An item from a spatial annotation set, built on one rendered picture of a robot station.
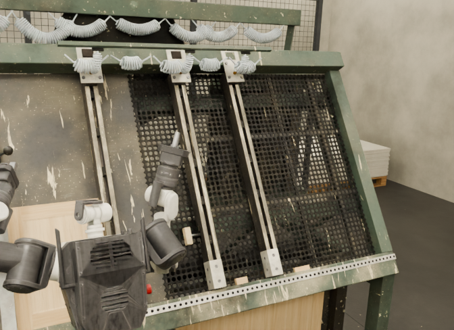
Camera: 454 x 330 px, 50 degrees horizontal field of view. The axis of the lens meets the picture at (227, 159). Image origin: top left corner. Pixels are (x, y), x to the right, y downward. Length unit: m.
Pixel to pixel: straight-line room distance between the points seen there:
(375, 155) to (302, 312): 4.54
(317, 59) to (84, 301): 1.97
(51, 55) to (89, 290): 1.20
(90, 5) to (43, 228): 1.28
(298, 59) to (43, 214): 1.60
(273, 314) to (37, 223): 1.34
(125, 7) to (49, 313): 1.66
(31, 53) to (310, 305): 1.95
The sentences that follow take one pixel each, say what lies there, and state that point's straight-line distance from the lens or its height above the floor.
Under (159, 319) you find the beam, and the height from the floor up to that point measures 0.85.
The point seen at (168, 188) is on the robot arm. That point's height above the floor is 1.44.
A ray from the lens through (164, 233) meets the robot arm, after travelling 1.70.
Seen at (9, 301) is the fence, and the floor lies 1.00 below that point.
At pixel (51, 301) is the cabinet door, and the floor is 0.96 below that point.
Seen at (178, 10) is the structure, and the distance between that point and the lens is 3.00.
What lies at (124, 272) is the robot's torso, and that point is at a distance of 1.51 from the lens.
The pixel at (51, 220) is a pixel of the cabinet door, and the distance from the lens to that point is 2.17.
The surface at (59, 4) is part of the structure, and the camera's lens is 2.82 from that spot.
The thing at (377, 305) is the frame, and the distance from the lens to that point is 2.92.
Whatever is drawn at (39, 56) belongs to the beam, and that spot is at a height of 1.89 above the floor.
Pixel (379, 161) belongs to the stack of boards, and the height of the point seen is 0.37.
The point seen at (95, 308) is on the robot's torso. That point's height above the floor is 1.23.
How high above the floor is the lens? 2.00
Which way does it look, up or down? 14 degrees down
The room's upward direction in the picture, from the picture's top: 2 degrees clockwise
